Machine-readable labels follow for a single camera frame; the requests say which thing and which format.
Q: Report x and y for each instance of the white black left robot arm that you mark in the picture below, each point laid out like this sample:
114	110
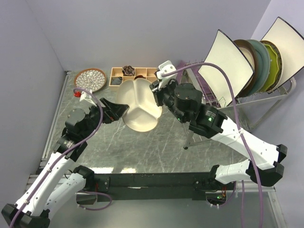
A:
44	198

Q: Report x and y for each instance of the orange black rolled fabric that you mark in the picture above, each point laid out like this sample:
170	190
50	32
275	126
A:
139	76

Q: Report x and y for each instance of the dark grey rolled fabric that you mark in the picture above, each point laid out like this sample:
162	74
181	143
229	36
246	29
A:
117	81

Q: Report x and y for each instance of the cream divided plate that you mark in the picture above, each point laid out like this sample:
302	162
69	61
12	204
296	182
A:
143	113

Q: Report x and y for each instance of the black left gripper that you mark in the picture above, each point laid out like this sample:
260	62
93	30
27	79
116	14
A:
115	110

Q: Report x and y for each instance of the wooden compartment tray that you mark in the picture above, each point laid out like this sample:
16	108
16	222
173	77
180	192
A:
121	74

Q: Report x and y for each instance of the white square plate black rim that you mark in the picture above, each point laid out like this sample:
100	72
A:
225	54

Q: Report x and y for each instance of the rear white square plate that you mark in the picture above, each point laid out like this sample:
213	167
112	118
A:
290	44

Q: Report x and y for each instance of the green scalloped plate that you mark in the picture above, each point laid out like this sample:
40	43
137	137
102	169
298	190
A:
276	67

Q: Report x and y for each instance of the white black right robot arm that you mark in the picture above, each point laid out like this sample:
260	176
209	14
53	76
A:
263	164

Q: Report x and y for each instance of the floral patterned round plate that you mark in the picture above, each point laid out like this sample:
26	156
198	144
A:
91	78

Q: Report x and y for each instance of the teal round plate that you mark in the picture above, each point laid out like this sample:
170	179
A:
263	65

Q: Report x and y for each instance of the steel dish rack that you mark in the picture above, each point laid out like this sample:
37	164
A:
188	75

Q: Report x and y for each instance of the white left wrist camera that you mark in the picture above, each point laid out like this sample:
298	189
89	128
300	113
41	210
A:
84	95

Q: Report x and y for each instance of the brown patterned rolled fabric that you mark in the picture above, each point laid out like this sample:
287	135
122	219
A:
128	71

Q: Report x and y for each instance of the brown rimmed cream plate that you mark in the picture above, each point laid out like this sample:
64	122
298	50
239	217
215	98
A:
250	54

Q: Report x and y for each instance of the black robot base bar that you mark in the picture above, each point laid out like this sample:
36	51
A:
151	186

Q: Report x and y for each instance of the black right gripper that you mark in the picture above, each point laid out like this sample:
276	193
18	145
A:
158	92

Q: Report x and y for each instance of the purple cloth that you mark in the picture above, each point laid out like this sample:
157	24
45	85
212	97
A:
182	64

